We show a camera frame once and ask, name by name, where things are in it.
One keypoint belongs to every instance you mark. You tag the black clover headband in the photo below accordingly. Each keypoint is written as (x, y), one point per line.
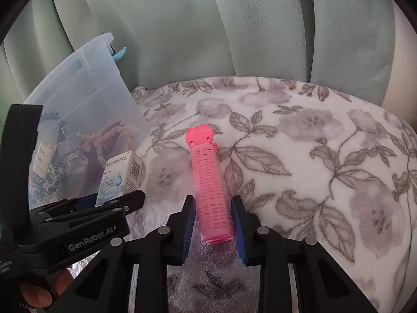
(51, 128)

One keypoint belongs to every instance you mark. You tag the green curtain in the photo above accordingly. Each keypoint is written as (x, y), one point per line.
(365, 48)

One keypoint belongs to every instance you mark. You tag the pink hair roller clip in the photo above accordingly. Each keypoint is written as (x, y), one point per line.
(212, 210)

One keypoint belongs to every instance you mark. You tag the floral white blanket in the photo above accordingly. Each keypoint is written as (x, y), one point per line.
(307, 160)

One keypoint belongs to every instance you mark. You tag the dark red hair claw clip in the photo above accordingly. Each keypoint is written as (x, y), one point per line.
(97, 149)

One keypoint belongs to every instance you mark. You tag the translucent plastic storage box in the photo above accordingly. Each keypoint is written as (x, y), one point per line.
(89, 94)

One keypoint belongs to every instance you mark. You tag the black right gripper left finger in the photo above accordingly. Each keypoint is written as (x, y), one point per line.
(104, 285)

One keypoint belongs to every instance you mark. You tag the left hand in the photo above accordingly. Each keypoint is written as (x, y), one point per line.
(39, 297)

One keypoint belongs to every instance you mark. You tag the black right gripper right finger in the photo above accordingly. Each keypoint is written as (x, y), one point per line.
(289, 266)

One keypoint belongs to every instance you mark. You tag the white hair claw clip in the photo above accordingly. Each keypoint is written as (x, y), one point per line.
(43, 159)

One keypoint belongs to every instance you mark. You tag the leopard print scrunchie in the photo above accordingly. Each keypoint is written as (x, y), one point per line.
(40, 187)

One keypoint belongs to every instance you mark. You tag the small medicine box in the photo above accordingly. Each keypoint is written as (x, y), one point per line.
(122, 175)

